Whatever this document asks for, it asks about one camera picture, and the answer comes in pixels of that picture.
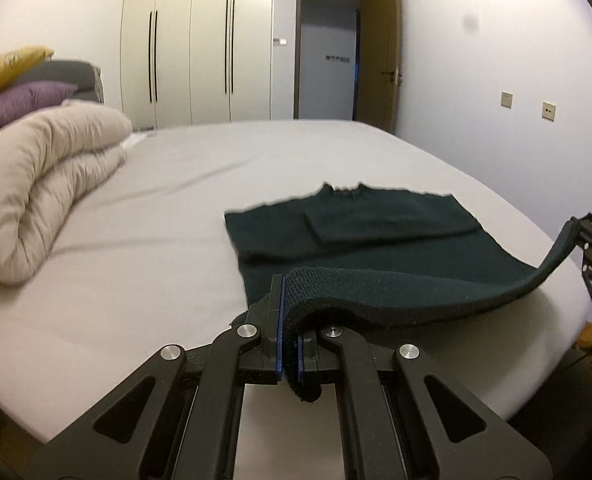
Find beige folded duvet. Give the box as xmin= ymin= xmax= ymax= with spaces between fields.
xmin=0 ymin=105 xmax=134 ymax=286

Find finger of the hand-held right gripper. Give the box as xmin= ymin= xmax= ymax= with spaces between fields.
xmin=568 ymin=213 xmax=592 ymax=248

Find white bed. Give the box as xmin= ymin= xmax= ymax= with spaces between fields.
xmin=0 ymin=119 xmax=592 ymax=443

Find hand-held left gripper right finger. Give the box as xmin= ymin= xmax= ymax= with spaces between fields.
xmin=298 ymin=325 xmax=554 ymax=480

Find brown wooden door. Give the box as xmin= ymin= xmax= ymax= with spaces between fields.
xmin=358 ymin=0 xmax=401 ymax=134

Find white papers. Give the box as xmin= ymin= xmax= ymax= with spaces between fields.
xmin=123 ymin=130 xmax=157 ymax=151

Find cream wardrobe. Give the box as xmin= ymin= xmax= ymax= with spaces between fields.
xmin=120 ymin=0 xmax=277 ymax=131

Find purple pillow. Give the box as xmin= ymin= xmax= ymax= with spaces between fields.
xmin=0 ymin=81 xmax=79 ymax=136

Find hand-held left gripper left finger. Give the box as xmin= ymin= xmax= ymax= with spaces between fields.
xmin=26 ymin=274 xmax=284 ymax=480

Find yellow pillow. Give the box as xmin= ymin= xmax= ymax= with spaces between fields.
xmin=0 ymin=46 xmax=55 ymax=108

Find grey pillow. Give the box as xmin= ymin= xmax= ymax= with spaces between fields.
xmin=18 ymin=60 xmax=104 ymax=106

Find dark green sweater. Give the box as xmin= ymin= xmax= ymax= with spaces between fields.
xmin=224 ymin=182 xmax=584 ymax=403

